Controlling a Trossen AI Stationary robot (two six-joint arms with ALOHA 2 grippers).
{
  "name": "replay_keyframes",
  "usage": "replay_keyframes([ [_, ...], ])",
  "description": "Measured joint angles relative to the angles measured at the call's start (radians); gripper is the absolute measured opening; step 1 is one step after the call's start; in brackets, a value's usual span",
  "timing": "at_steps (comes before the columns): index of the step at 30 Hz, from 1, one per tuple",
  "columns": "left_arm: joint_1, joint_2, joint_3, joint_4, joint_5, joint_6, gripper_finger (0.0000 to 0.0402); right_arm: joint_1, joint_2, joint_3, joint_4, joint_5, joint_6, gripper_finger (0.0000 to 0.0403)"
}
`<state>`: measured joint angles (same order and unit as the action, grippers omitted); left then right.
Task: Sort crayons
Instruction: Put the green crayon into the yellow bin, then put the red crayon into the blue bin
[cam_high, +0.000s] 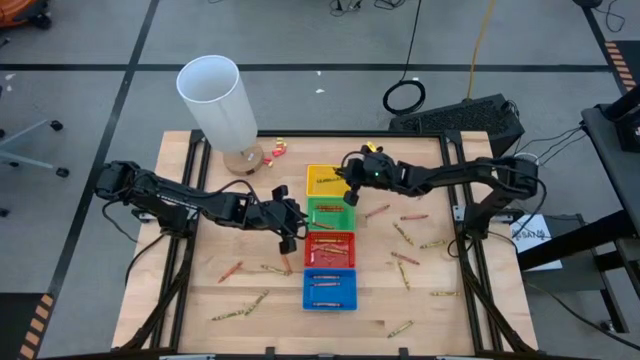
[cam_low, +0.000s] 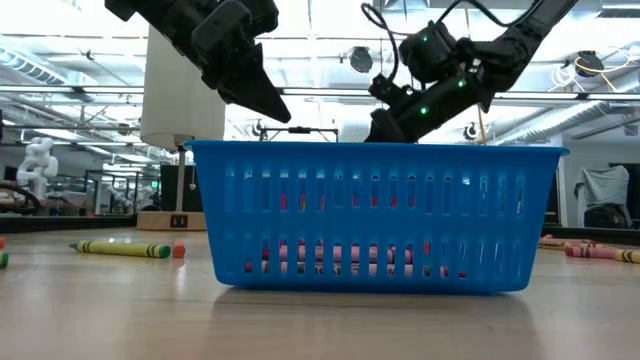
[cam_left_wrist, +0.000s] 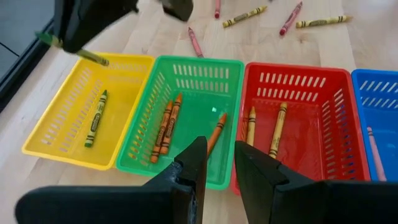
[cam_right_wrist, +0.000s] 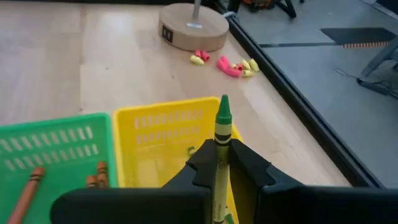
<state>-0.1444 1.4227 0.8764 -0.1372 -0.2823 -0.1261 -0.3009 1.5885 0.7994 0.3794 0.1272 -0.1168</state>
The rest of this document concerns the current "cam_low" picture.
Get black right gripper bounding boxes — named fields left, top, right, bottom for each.
left=365, top=107, right=436, bottom=144

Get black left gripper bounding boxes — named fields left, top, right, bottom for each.
left=192, top=0, right=292, bottom=125

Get crayons inside basket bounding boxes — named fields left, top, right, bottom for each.
left=277, top=192, right=431, bottom=257

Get black gantry bar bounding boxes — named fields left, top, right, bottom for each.
left=259, top=126, right=340, bottom=144

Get white table lamp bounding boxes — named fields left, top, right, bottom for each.
left=135, top=24, right=227, bottom=232

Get blue plastic basket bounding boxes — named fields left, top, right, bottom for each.
left=183, top=139, right=570, bottom=295

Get grey cloth cover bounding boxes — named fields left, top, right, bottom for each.
left=573, top=165, right=630, bottom=230

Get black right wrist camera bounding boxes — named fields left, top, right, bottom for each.
left=368, top=72, right=417, bottom=110

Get yellow hanging cable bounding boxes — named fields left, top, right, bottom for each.
left=474, top=107, right=488, bottom=146

